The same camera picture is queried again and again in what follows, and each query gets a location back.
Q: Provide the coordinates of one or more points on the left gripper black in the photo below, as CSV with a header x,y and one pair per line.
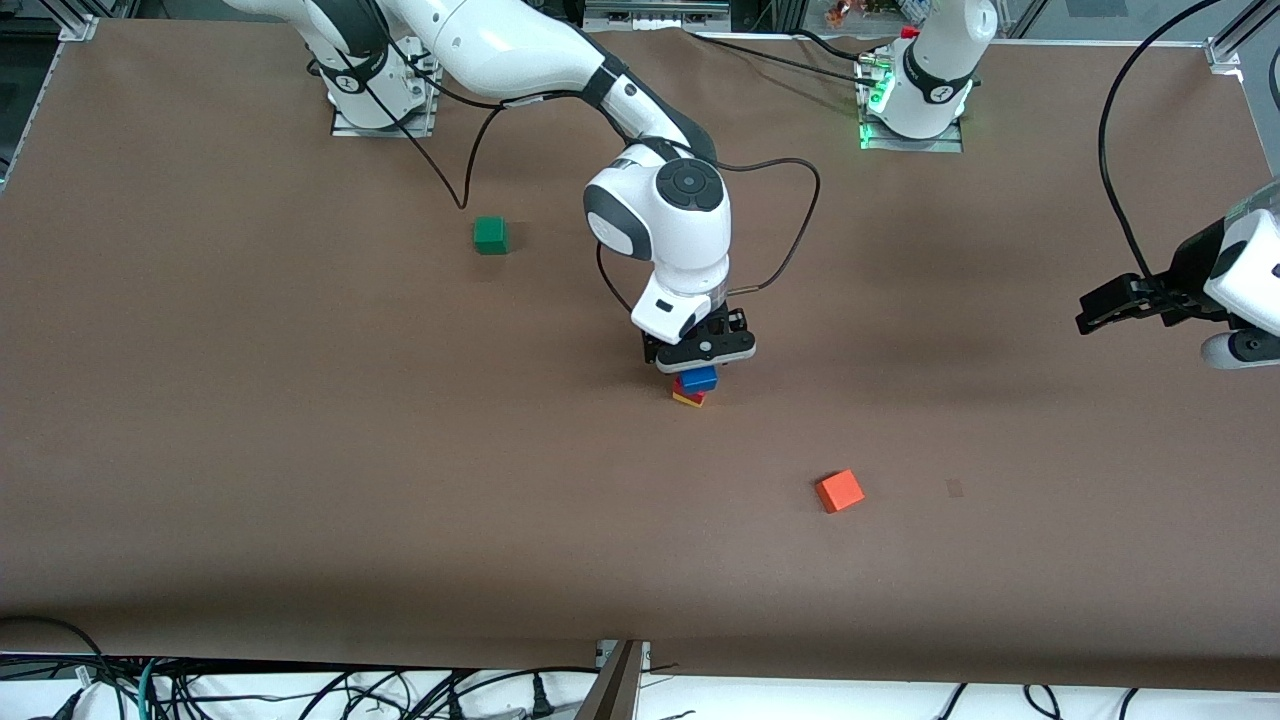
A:
x,y
1186,272

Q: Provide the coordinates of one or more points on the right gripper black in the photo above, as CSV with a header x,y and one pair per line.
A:
x,y
733,321

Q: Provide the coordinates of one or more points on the blue cube block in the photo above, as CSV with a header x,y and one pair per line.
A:
x,y
700,380

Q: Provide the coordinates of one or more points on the red cube block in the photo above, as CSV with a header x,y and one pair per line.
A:
x,y
679,385

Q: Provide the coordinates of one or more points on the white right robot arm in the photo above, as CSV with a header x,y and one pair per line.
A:
x,y
500,45

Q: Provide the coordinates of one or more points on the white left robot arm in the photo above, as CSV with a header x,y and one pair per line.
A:
x,y
940,60

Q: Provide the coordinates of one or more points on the yellow cube block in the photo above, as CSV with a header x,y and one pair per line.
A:
x,y
690,400

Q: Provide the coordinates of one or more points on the orange cube block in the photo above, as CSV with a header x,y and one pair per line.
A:
x,y
840,492

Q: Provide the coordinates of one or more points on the green cube block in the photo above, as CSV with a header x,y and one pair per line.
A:
x,y
490,235

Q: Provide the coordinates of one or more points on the brown table cover sheet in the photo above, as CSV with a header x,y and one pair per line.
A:
x,y
600,560

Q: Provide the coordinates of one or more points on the black power plug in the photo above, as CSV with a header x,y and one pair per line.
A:
x,y
541,698

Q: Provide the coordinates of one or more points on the left arm silver base plate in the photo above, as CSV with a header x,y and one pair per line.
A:
x,y
900,146

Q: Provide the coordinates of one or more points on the aluminium frame profile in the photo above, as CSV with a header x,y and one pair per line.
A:
x,y
1235,40

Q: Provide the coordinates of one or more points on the small silver metal bracket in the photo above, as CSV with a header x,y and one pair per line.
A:
x,y
603,652

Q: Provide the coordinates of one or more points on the right arm silver base plate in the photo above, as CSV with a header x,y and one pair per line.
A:
x,y
420,126

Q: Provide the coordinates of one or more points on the aluminium frame corner bracket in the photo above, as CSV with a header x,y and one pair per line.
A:
x,y
78,27

